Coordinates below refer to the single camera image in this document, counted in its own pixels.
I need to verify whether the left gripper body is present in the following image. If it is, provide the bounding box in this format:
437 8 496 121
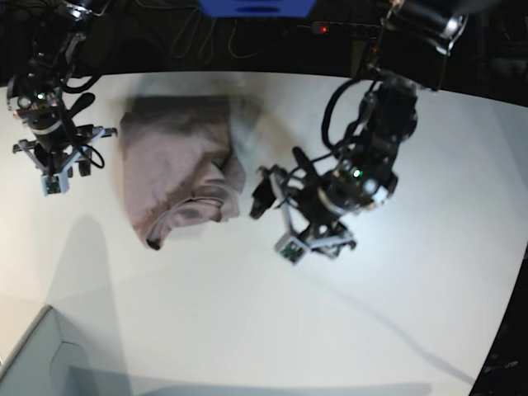
288 172 363 243

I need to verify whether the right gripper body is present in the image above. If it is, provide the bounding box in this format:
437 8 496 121
29 119 94 176

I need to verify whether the pink t-shirt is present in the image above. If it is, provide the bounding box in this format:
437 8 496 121
120 97 246 250

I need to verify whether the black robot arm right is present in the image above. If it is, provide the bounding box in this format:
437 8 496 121
7 1 111 177

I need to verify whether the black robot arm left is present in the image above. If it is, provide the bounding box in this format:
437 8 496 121
250 1 471 264

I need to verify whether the black power strip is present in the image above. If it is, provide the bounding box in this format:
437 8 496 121
309 21 381 40

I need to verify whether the blue box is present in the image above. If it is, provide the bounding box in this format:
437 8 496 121
199 0 316 18

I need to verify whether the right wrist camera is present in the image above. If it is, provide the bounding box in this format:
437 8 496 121
12 126 117 196

